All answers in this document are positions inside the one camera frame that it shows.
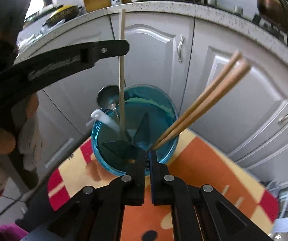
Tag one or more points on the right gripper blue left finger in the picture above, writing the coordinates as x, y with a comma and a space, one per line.
135, 188

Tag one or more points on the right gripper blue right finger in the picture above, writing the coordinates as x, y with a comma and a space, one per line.
159, 188

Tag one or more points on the teal floral utensil holder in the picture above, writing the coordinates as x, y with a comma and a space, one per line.
149, 111

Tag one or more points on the wooden chopstick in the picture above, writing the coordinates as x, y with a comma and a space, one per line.
121, 74
208, 90
231, 79

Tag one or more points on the white ceramic soup spoon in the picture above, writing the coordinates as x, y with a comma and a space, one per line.
99, 115

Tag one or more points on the metal spoon pink handle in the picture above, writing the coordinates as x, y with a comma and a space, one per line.
108, 98

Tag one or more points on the white gloved left hand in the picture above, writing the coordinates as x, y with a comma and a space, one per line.
20, 141

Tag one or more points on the colourful patterned table cloth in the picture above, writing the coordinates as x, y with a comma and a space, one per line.
210, 198

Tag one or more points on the yellow lidded casserole pot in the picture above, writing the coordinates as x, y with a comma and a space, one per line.
66, 13

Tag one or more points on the black gas stove top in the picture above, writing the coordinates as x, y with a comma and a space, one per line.
254, 17

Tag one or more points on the bronze stock pot with lid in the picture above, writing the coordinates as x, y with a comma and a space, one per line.
275, 11

